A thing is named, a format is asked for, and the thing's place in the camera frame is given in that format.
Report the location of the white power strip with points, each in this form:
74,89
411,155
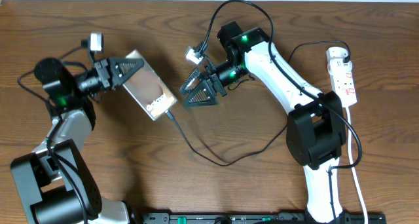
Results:
342,83

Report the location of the white USB charger adapter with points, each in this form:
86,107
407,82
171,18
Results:
336,60

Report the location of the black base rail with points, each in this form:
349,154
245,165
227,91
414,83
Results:
282,217

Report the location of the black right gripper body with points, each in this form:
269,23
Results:
227,74

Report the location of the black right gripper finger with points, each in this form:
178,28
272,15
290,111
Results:
192,81
203,94

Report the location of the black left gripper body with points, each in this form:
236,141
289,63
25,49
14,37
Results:
105,74

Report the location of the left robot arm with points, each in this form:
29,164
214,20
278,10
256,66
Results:
53,181

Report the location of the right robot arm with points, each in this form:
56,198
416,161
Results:
315,132

